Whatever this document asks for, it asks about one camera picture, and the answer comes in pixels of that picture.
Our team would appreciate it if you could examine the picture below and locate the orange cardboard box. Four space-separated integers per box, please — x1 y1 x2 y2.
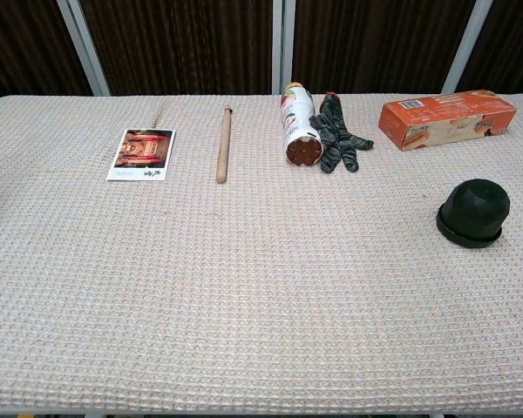
377 89 518 152

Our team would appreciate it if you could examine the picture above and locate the black round case base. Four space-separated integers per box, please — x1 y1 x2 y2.
436 204 504 251

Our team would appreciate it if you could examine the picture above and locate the grey black striped glove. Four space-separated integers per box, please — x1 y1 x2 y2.
309 91 375 174

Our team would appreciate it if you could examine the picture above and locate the white plastic drink bottle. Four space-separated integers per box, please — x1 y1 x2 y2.
280 81 324 167

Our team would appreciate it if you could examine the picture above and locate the dark corrugated partition panel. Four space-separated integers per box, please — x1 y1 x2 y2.
0 0 92 108
456 0 523 102
78 0 274 97
292 0 478 95

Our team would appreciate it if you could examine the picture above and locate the photo card with white border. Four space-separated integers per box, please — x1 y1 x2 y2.
105 128 177 182

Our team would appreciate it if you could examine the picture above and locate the wooden stick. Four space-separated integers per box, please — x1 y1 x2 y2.
215 104 233 185

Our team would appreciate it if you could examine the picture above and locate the grey metal partition post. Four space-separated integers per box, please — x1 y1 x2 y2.
441 0 493 95
271 0 296 96
56 0 112 97

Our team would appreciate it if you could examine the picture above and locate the beige waffle tablecloth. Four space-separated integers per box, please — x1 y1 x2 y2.
0 92 523 413

